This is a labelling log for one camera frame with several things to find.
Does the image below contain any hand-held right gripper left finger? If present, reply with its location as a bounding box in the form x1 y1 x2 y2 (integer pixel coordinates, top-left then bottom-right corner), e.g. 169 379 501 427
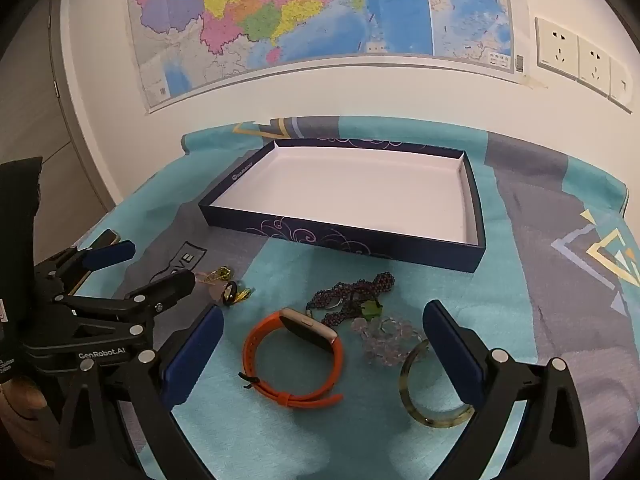
54 304 225 480

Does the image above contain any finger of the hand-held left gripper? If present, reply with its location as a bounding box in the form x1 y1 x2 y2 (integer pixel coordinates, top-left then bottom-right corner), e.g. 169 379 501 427
52 268 196 336
35 240 137 288

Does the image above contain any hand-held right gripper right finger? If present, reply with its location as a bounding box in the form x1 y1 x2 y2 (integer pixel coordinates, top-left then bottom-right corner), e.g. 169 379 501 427
422 300 591 480

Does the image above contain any orange smartwatch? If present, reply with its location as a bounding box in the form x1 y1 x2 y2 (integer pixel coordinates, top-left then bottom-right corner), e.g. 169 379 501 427
239 307 346 411

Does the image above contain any olive green bangle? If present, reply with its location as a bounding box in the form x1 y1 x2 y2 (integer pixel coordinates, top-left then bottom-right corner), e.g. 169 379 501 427
398 338 475 431

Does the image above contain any clear crystal bead bracelet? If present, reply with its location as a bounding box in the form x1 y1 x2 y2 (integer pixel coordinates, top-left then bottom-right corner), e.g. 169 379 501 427
350 314 426 368

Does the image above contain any green jade woven ring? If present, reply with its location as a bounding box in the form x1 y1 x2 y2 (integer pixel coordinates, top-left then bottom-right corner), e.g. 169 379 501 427
357 299 385 322

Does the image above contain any purple beaded bracelet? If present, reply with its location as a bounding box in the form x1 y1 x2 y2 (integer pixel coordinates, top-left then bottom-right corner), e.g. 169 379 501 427
306 271 397 328

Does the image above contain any navy shallow cardboard box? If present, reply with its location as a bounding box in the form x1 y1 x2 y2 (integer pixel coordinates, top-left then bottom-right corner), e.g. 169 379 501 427
197 137 487 274

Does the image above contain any person's left hand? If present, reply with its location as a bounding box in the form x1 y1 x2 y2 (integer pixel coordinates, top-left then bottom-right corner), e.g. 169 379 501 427
0 377 56 466

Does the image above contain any teal grey printed blanket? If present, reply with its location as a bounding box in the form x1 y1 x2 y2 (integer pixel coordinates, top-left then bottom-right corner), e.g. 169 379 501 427
55 115 640 480

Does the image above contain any colourful wall map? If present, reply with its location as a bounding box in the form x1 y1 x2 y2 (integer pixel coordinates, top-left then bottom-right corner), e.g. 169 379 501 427
126 0 526 115

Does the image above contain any white wall socket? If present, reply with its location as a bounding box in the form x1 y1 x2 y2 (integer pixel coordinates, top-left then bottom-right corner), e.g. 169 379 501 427
609 57 635 113
577 35 613 98
535 16 581 81

